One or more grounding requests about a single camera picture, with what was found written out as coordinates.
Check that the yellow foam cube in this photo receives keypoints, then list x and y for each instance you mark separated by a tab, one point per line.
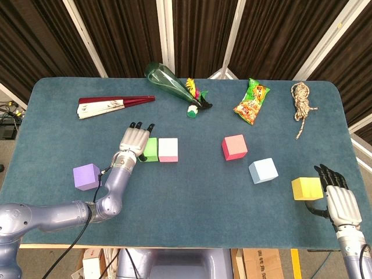
306	189

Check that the folded red paper fan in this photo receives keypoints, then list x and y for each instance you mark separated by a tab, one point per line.
98	107

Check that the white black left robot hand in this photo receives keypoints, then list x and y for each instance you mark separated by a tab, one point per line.
133	141

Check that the green transparent bottle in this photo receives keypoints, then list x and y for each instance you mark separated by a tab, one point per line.
162	80

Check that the lavender robot base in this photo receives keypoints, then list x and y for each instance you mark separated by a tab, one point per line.
180	264

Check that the pale pink foam cube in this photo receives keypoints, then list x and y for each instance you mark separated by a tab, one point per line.
168	148

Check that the lavender left robot arm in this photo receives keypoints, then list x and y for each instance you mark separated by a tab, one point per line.
58	215

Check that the purple foam cube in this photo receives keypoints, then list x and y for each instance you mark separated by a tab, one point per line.
85	177

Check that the black floor box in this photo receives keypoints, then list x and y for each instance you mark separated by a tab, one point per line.
6	130

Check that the light blue foam cube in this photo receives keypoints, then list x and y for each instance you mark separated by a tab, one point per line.
263	171

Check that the red foam cube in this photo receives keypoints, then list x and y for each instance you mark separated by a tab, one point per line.
235	146

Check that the green orange snack bag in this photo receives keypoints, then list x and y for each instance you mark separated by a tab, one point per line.
251	101

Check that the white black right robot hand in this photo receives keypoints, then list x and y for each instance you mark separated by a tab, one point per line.
343	206

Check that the brown cardboard box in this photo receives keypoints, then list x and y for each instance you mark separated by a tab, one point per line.
263	264

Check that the white red cardboard box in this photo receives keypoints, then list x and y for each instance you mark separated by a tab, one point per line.
91	264

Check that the green foam cube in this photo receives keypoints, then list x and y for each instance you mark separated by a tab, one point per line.
152	149

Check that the teal table mat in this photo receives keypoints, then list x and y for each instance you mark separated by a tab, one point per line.
186	203

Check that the colourful feather shuttlecock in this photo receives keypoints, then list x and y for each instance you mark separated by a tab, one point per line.
191	112

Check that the brown curtain screen panel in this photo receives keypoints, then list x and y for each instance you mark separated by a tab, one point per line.
125	35
200	35
357	58
279	35
35	43

